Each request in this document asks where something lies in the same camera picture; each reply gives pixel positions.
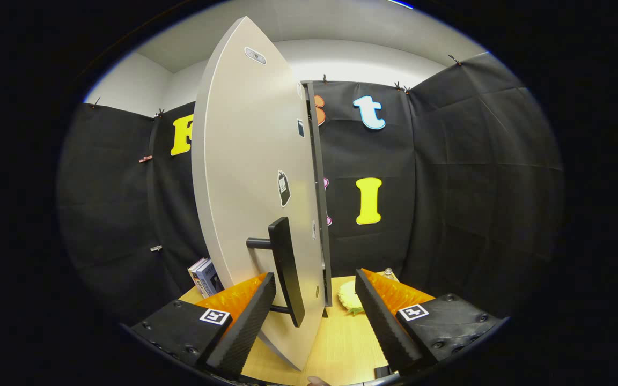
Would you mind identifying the white and yellow book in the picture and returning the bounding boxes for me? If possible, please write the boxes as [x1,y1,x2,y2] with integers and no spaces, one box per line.
[187,258,208,293]

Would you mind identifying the yellow pineapple toy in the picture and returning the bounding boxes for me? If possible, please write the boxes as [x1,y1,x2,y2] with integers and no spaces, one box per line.
[337,279,366,316]

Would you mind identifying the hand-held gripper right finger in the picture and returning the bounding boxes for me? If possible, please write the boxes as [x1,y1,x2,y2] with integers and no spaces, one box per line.
[355,268,508,376]

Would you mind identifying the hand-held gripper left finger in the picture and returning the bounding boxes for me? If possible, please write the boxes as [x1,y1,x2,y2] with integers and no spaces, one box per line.
[129,272,277,380]

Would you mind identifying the blue book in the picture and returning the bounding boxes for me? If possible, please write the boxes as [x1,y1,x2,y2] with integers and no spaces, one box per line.
[195,259,225,298]

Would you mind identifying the black backdrop cloth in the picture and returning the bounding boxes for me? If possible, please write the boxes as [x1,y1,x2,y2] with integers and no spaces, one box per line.
[57,52,564,328]

